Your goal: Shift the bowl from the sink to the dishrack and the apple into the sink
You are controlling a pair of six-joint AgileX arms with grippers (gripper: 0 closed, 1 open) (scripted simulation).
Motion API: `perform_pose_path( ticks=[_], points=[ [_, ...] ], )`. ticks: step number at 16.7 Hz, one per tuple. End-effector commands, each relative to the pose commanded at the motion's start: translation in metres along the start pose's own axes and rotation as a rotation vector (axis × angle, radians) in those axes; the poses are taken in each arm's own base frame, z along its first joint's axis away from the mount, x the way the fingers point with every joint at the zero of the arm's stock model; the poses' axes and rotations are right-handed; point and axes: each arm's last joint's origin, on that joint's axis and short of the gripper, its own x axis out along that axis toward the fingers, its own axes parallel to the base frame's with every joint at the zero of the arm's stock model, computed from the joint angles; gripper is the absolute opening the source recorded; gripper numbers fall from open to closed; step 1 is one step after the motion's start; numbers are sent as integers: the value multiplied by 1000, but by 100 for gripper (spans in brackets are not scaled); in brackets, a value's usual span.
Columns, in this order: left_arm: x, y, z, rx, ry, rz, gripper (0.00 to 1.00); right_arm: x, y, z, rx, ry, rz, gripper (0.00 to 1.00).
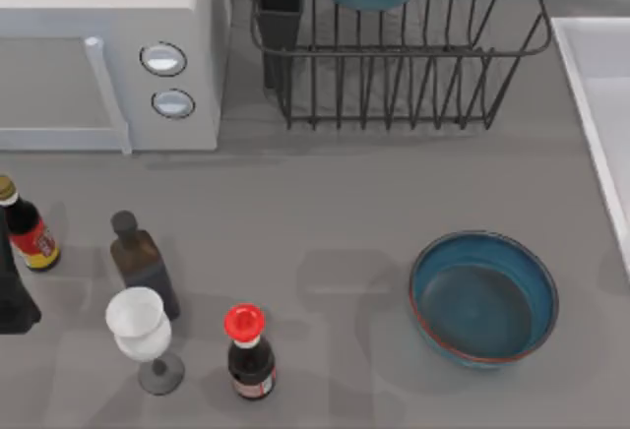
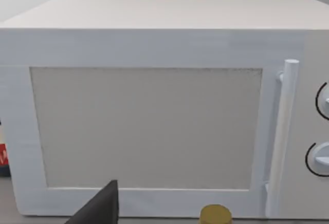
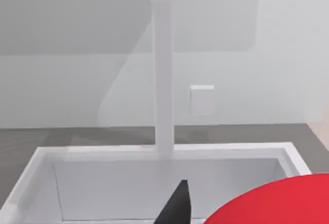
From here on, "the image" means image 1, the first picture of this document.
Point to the small microwave knob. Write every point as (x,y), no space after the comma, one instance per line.
(172,103)

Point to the dark bottle with red cap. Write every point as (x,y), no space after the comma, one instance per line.
(250,355)

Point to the black cutlery holder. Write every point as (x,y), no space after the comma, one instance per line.
(280,11)

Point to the dark square bottle black cap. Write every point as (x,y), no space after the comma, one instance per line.
(143,266)

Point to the pale microwave oven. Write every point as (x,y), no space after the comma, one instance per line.
(202,30)

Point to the large microwave knob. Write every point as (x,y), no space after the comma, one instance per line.
(163,59)

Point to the white goblet with grey foot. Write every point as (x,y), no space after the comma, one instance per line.
(140,325)

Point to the dark bottle with gold cap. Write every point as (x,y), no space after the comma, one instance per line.
(32,237)

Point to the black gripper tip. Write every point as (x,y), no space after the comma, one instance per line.
(12,296)

